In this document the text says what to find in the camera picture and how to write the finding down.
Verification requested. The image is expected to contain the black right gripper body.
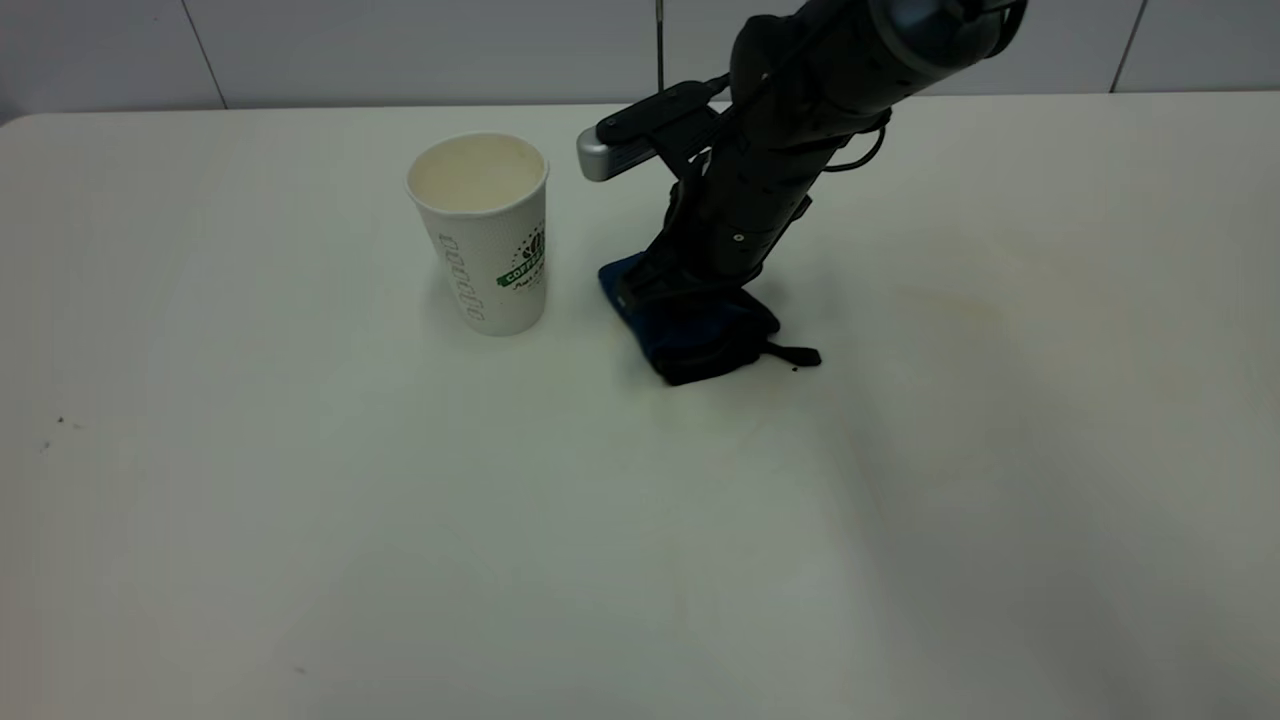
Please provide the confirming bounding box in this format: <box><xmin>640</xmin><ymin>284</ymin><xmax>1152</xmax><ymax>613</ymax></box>
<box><xmin>648</xmin><ymin>135</ymin><xmax>833</xmax><ymax>293</ymax></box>

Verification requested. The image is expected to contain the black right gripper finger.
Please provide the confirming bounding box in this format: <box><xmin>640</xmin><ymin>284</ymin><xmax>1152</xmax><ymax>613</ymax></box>
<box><xmin>615</xmin><ymin>252</ymin><xmax>743</xmax><ymax>309</ymax></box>

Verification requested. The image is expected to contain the blue cloth with black trim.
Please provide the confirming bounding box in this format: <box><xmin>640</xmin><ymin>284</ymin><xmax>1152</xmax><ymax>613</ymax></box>
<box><xmin>598</xmin><ymin>252</ymin><xmax>823</xmax><ymax>387</ymax></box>

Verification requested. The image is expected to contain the white paper coffee cup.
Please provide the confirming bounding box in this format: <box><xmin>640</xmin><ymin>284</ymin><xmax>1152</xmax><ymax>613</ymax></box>
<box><xmin>405</xmin><ymin>132</ymin><xmax>550</xmax><ymax>338</ymax></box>

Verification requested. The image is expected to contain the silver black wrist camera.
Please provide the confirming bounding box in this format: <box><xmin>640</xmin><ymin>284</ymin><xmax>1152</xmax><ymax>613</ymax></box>
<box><xmin>577</xmin><ymin>80</ymin><xmax>726</xmax><ymax>183</ymax></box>

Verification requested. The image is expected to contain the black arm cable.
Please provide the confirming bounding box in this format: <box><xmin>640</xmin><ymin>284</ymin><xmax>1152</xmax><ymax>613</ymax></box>
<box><xmin>822</xmin><ymin>108</ymin><xmax>893</xmax><ymax>173</ymax></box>

